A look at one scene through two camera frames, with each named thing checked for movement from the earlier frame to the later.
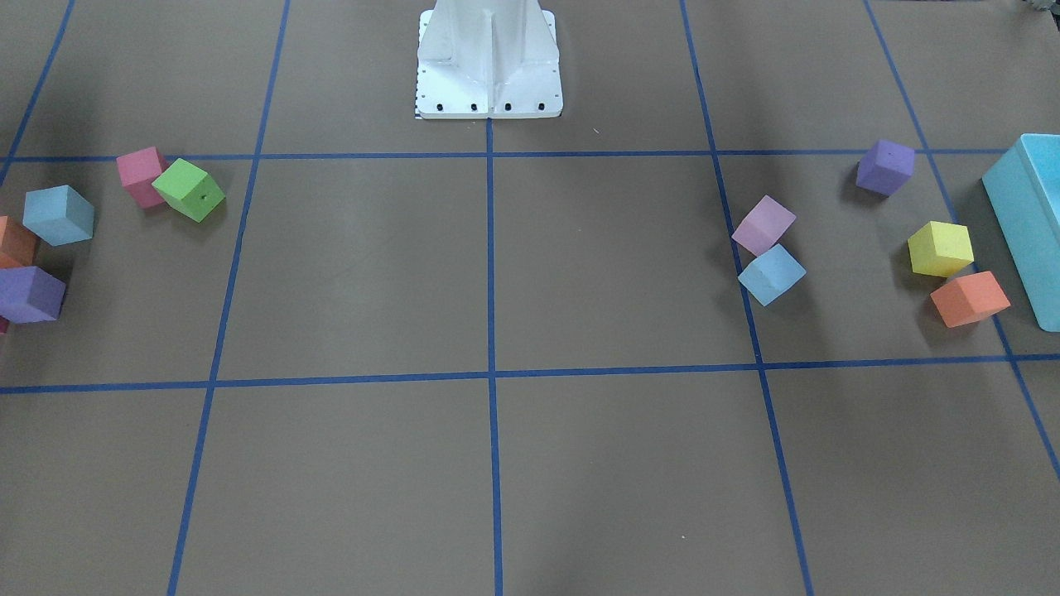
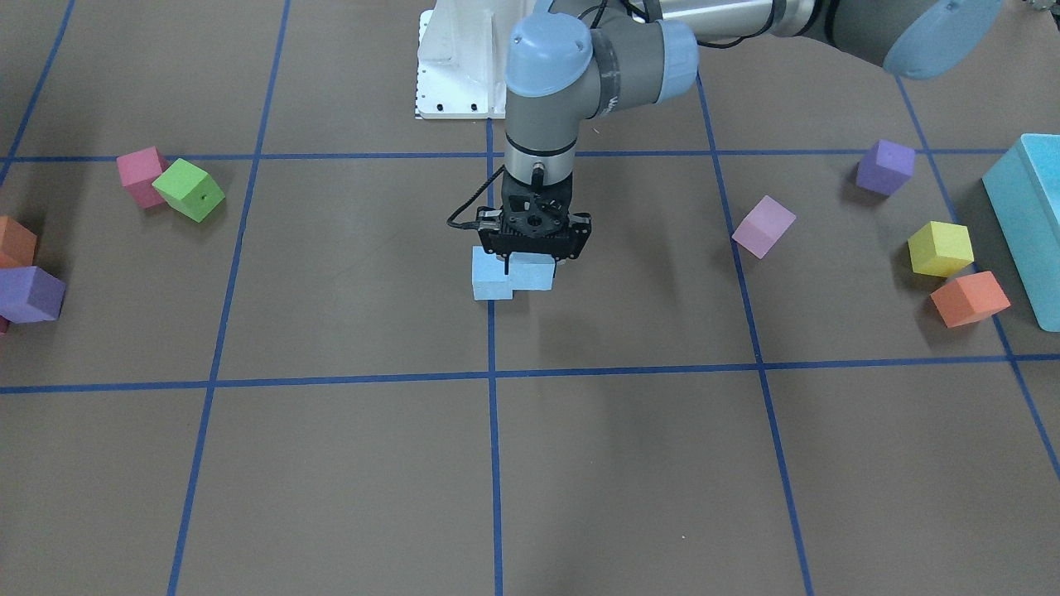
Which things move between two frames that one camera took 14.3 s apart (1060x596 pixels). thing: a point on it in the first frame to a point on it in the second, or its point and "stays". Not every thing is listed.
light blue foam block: x=772 y=274 to x=532 y=270
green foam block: x=188 y=189 stays
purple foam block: x=884 y=167 stays
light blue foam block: x=59 y=215 to x=489 y=280
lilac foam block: x=765 y=223 stays
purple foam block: x=30 y=294 stays
